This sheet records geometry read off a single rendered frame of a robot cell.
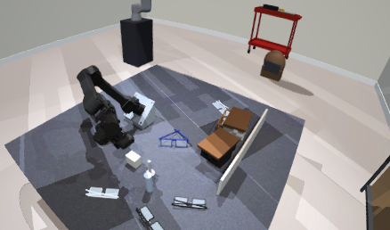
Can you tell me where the pale blue tapered cylinder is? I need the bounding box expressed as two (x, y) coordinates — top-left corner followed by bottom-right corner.
(144, 172), (154, 193)

